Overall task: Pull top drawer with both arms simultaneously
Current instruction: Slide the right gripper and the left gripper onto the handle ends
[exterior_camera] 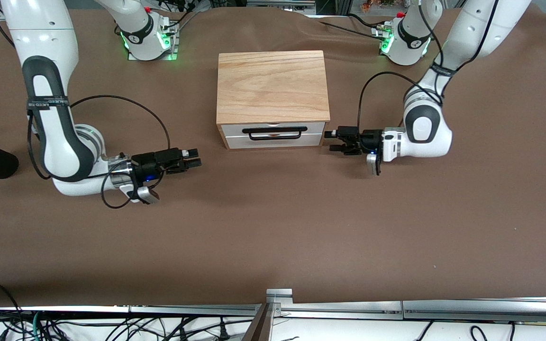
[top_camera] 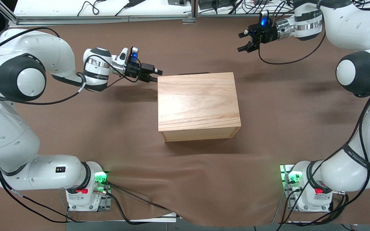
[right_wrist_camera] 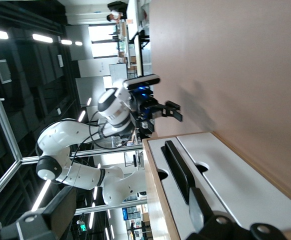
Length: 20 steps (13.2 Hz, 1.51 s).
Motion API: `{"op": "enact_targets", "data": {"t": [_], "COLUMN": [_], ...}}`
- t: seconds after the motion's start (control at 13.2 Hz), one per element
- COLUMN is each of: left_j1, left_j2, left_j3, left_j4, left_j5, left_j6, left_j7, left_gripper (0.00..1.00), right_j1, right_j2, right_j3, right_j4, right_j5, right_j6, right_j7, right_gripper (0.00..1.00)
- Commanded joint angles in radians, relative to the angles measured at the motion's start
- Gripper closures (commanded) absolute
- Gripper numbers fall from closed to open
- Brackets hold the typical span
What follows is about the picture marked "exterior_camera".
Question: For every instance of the white-fronted wooden drawer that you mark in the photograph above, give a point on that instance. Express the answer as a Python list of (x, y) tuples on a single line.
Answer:
[(232, 128)]

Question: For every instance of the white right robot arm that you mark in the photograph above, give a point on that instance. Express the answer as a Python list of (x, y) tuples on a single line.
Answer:
[(57, 142)]

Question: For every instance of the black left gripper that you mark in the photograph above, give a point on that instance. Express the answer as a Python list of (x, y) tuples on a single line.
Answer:
[(369, 140)]

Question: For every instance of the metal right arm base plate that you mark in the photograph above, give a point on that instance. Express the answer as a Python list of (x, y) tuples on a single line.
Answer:
[(174, 40)]

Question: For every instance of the white drawer front panel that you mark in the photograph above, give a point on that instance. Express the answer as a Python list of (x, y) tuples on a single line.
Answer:
[(235, 141)]

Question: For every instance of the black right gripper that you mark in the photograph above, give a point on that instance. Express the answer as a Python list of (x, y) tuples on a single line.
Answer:
[(149, 166)]

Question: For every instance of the light wooden drawer cabinet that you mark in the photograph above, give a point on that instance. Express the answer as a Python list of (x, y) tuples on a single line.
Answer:
[(273, 85)]

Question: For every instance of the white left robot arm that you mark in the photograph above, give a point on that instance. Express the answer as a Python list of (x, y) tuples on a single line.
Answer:
[(427, 128)]

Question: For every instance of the brown paper table cover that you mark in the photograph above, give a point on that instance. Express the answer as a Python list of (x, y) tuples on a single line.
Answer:
[(273, 227)]

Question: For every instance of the short aluminium frame rail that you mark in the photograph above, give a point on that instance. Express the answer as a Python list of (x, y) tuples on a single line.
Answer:
[(112, 309)]

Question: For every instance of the long aluminium frame rail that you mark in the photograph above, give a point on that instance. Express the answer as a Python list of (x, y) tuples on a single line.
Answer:
[(443, 310)]

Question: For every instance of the aluminium frame post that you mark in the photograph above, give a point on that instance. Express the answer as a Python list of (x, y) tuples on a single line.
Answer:
[(261, 327)]

